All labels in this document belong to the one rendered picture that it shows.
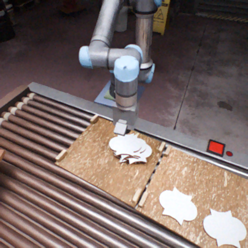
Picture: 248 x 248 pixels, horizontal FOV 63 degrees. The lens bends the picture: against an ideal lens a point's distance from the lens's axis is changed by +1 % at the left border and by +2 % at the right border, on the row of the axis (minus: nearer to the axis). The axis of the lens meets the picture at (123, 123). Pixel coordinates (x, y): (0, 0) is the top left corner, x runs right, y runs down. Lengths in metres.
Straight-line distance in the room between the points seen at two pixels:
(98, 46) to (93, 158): 0.49
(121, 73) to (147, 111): 1.93
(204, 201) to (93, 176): 0.47
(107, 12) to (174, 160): 0.68
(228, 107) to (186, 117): 0.59
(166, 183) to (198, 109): 1.88
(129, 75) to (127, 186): 0.48
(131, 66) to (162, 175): 0.52
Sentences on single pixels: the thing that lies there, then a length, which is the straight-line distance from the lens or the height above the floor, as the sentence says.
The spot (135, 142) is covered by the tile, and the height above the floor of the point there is 1.01.
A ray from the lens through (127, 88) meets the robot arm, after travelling 0.64.
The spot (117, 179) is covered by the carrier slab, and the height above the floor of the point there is 0.94.
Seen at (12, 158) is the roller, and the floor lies 0.92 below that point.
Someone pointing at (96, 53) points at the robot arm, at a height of 1.39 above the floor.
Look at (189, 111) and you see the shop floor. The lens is 2.63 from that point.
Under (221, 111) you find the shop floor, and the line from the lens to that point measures 2.78.
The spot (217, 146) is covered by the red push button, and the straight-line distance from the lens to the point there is 1.10.
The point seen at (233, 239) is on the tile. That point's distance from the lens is 0.90.
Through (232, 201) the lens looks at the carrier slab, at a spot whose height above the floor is 0.94.
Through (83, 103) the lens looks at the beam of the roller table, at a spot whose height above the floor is 0.92.
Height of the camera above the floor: 1.74
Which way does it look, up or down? 48 degrees down
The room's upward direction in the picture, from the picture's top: straight up
